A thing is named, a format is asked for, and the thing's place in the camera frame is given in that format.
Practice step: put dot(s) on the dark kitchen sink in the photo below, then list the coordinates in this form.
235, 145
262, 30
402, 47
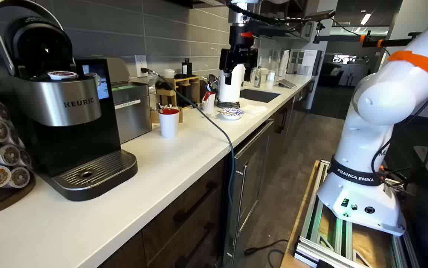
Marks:
259, 96

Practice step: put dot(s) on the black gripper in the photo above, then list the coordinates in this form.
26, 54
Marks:
244, 42

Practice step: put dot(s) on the wooden cart with aluminium frame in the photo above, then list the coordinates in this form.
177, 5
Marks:
342, 243

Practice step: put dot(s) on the white coffee pod in brewer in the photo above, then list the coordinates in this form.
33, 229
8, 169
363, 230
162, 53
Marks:
63, 75

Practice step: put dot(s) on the coffee pod carousel rack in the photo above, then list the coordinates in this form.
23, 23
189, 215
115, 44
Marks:
6, 196

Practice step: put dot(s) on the white paper towel roll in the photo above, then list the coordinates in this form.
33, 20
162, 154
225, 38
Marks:
229, 95

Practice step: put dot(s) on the white cup holding pens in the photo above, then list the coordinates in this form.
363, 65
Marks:
209, 105

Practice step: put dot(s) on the white wall outlet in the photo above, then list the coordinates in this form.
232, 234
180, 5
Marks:
142, 65

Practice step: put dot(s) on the dark wooden counter cabinet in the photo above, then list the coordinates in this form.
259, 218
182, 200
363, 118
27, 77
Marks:
185, 233

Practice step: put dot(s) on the white cup with red rim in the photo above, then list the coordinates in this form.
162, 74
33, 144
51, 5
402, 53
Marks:
168, 126

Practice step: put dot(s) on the small black bottle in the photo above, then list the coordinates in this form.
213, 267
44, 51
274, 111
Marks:
188, 69

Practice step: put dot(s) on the stainless steel box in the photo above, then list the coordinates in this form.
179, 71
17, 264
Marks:
133, 117

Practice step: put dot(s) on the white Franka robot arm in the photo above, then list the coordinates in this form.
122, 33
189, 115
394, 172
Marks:
372, 109

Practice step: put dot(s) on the grey dishwasher front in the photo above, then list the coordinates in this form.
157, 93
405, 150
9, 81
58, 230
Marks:
252, 184

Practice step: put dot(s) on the black silver Keurig coffee machine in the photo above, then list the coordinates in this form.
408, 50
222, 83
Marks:
70, 135

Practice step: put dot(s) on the small white cup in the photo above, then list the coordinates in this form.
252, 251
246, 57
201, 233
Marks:
271, 78

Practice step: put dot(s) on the wooden condiment organizer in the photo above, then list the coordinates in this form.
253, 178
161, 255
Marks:
167, 97

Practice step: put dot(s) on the dark wall shelf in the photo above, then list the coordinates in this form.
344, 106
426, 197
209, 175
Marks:
281, 30

